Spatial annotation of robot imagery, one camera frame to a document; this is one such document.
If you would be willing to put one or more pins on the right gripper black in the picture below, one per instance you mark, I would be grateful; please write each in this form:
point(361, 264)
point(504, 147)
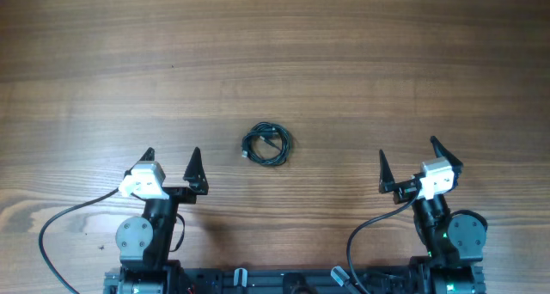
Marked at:
point(406, 189)

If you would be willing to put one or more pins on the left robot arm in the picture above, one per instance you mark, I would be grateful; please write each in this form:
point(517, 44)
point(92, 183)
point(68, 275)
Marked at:
point(144, 242)

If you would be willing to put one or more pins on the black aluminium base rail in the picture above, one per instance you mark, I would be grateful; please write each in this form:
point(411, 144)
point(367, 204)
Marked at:
point(382, 279)

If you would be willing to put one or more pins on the left grey spring clamp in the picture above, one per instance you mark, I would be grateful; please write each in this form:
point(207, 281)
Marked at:
point(240, 277)

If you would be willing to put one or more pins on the right grey spring clamp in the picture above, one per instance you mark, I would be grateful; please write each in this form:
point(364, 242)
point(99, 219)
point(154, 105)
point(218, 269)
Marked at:
point(340, 276)

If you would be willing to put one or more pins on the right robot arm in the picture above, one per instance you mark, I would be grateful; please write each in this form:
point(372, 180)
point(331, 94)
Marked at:
point(454, 240)

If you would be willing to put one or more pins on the grey spring clamp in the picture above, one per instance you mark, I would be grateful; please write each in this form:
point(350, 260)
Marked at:
point(340, 276)
point(240, 277)

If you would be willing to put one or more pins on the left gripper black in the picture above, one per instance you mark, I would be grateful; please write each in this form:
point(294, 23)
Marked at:
point(193, 174)

